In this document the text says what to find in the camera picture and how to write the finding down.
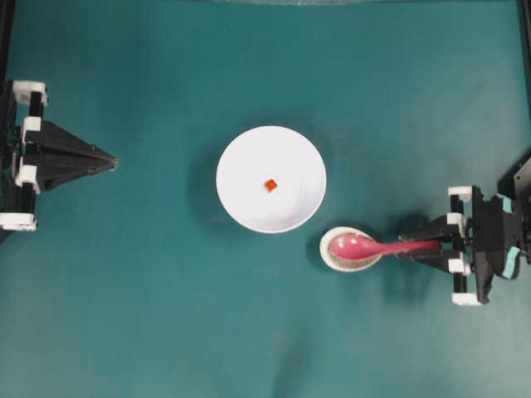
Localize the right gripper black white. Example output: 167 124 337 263
397 186 482 306

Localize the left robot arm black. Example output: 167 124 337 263
1 1 119 240

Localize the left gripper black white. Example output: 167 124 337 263
1 80 117 231

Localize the pink plastic spoon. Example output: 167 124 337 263
329 233 441 261

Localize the small crackle-glaze ceramic dish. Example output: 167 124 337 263
319 226 382 273

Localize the small red block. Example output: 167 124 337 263
265 179 278 192

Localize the large white bowl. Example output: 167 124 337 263
216 126 327 234

